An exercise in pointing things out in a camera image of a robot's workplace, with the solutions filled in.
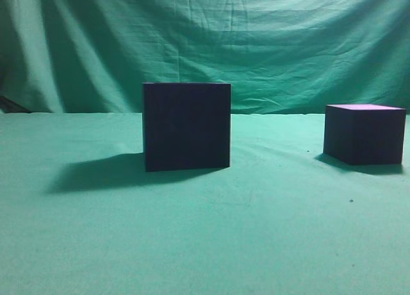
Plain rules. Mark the large dark groove box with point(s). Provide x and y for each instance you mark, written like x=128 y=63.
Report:
x=186 y=126

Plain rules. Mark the small dark purple cube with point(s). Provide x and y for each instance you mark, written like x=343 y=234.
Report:
x=364 y=134

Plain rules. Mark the green cloth backdrop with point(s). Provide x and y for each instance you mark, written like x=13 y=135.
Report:
x=280 y=56

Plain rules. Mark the green table cloth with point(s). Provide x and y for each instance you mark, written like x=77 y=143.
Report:
x=79 y=214

